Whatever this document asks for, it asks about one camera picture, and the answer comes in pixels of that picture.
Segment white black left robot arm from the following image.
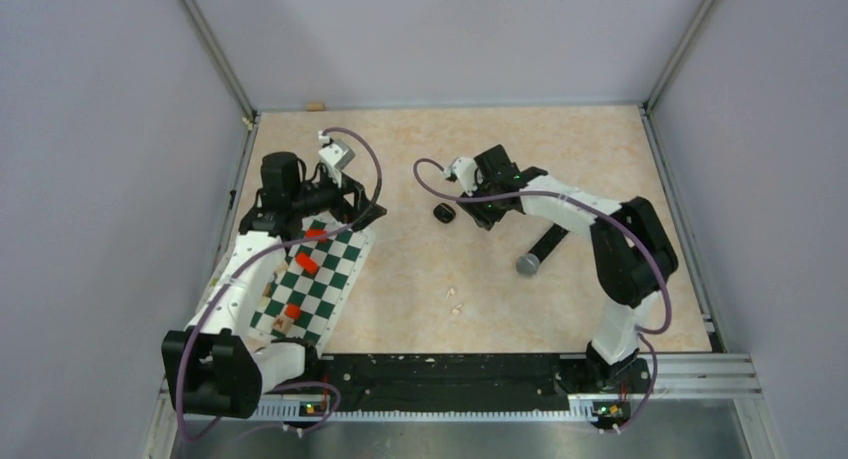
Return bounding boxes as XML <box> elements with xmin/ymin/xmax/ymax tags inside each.
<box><xmin>161</xmin><ymin>146</ymin><xmax>387</xmax><ymax>419</ymax></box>

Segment red hexagonal block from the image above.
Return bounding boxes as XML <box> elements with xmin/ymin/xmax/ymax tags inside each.
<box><xmin>294</xmin><ymin>252</ymin><xmax>320</xmax><ymax>276</ymax></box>

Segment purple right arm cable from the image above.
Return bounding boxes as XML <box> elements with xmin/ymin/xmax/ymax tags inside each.
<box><xmin>412</xmin><ymin>157</ymin><xmax>674</xmax><ymax>434</ymax></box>

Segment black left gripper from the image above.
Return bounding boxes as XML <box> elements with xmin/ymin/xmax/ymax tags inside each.
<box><xmin>290</xmin><ymin>165</ymin><xmax>385</xmax><ymax>230</ymax></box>

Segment black earbud charging case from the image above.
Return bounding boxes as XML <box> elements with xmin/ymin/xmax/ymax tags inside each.
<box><xmin>433</xmin><ymin>203</ymin><xmax>456</xmax><ymax>224</ymax></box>

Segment tan wooden cube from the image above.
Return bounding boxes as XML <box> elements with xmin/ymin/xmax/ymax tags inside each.
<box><xmin>272</xmin><ymin>316</ymin><xmax>291</xmax><ymax>334</ymax></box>

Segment wooden block in corner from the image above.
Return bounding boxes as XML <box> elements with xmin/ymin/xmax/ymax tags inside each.
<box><xmin>305</xmin><ymin>102</ymin><xmax>326</xmax><ymax>112</ymax></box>

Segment aluminium front rail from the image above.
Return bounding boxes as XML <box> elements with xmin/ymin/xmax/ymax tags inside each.
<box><xmin>143</xmin><ymin>353</ymin><xmax>784</xmax><ymax>458</ymax></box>

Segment red rectangular block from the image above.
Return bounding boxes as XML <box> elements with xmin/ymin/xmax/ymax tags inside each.
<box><xmin>304</xmin><ymin>228</ymin><xmax>328</xmax><ymax>242</ymax></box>

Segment red block at edge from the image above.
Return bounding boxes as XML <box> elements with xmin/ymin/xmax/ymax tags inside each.
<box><xmin>283</xmin><ymin>304</ymin><xmax>302</xmax><ymax>321</ymax></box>

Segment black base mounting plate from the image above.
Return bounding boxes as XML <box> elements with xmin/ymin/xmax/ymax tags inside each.
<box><xmin>258</xmin><ymin>352</ymin><xmax>654</xmax><ymax>414</ymax></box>

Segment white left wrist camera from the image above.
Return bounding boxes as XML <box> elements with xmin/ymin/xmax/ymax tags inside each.
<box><xmin>318</xmin><ymin>132</ymin><xmax>356</xmax><ymax>182</ymax></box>

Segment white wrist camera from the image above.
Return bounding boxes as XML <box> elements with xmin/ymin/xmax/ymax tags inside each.
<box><xmin>442</xmin><ymin>156</ymin><xmax>478</xmax><ymax>195</ymax></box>
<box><xmin>318</xmin><ymin>132</ymin><xmax>356</xmax><ymax>182</ymax></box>

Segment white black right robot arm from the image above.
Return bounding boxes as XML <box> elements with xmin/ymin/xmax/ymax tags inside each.
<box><xmin>447</xmin><ymin>145</ymin><xmax>679</xmax><ymax>391</ymax></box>

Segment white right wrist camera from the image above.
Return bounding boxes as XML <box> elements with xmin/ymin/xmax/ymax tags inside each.
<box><xmin>442</xmin><ymin>156</ymin><xmax>478</xmax><ymax>195</ymax></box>

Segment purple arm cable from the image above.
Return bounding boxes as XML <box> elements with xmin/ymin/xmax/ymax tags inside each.
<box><xmin>174</xmin><ymin>126</ymin><xmax>384</xmax><ymax>444</ymax></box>
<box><xmin>412</xmin><ymin>157</ymin><xmax>674</xmax><ymax>434</ymax></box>

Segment green white chessboard mat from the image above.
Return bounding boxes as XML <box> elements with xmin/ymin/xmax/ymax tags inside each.
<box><xmin>248</xmin><ymin>227</ymin><xmax>376</xmax><ymax>355</ymax></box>

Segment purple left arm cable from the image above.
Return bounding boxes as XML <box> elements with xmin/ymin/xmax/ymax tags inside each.
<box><xmin>174</xmin><ymin>126</ymin><xmax>384</xmax><ymax>444</ymax></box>

